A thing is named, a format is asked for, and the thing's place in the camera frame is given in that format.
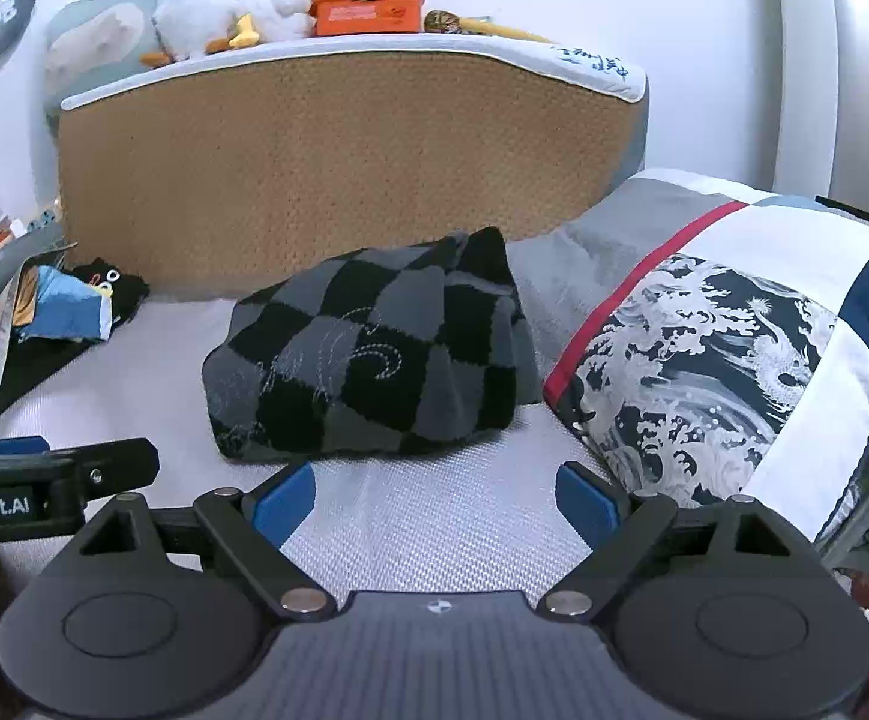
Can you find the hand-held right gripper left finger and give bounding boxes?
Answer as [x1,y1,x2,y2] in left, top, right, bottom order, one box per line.
[78,461,340,622]

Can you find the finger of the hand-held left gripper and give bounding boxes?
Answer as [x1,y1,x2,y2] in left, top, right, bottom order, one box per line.
[0,437,160,500]

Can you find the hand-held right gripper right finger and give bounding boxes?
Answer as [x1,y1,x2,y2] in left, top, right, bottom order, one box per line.
[535,461,820,620]

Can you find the black grey checkered sweater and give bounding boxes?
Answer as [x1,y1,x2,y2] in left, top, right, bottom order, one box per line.
[202,226,544,462]

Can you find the black cloth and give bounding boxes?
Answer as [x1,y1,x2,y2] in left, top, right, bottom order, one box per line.
[0,337,91,421]

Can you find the blue folded cloth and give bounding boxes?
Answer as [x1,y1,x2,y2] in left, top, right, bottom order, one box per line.
[13,264,115,346]

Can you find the black plush toy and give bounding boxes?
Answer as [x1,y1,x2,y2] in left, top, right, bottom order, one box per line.
[67,259,151,327]

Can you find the mustard cloth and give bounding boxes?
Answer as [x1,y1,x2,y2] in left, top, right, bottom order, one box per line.
[13,266,43,328]

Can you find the teal shark plush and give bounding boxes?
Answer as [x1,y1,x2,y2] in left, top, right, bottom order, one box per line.
[44,0,161,136]

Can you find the white plush duck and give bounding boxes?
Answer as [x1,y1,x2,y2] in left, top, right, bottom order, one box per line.
[140,0,323,67]

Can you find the yellow stick toy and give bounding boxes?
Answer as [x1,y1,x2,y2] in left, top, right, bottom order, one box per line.
[424,9,556,44]

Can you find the orange first aid box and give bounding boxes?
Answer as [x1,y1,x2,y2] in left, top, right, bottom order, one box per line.
[308,0,428,38]

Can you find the white door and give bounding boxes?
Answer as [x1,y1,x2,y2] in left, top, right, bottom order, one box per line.
[772,0,869,226]

